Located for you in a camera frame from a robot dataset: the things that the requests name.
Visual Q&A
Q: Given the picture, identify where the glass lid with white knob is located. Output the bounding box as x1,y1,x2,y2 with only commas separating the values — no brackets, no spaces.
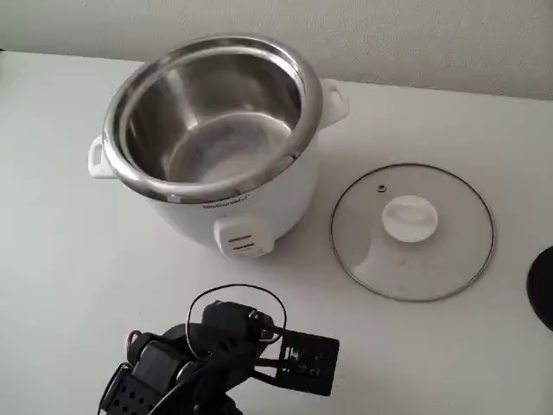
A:
329,163,497,303

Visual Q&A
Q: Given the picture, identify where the white rice cooker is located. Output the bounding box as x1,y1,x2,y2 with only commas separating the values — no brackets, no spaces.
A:
87,36,350,261

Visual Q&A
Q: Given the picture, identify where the steel inner pot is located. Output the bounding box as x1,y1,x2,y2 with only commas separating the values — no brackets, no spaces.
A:
102,36,324,205

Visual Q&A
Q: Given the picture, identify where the black round object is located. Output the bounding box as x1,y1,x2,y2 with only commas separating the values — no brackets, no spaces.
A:
526,246,553,334

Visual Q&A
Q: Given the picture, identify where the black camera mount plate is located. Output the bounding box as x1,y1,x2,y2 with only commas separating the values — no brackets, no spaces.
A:
254,331,341,398

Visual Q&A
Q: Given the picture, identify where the red wire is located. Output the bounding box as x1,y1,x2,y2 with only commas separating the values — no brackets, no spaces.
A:
124,329,142,361

